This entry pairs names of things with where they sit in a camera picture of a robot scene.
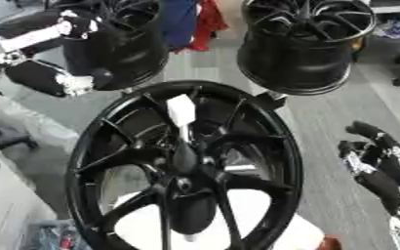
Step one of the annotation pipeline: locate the large black spoked wheel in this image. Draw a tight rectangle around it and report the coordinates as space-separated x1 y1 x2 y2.
64 80 306 250

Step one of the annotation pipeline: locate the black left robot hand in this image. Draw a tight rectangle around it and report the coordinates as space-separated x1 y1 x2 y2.
0 9 118 99

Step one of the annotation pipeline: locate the blue hanging cloth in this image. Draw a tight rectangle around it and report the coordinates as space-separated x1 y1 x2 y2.
159 0 202 51

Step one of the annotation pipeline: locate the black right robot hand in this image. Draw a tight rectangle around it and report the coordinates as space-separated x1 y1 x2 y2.
337 120 400 217

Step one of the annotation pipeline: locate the white cabinet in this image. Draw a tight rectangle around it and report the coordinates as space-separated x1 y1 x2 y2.
0 153 59 250

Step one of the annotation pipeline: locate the white wheel stand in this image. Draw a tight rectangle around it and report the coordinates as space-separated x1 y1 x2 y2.
112 187 329 250

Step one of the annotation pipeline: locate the black wheel rim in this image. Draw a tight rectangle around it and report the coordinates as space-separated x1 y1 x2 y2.
53 0 172 92
235 0 380 97

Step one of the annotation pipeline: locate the white pin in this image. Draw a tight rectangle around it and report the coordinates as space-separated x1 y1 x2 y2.
164 93 199 145

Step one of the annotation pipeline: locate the small red object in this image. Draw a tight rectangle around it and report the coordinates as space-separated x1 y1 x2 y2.
316 235 345 250

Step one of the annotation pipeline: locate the red hanging cloth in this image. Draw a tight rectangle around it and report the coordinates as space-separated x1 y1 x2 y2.
184 0 231 53

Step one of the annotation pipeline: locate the bag of colourful items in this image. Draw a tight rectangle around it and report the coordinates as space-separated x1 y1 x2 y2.
23 220 93 250

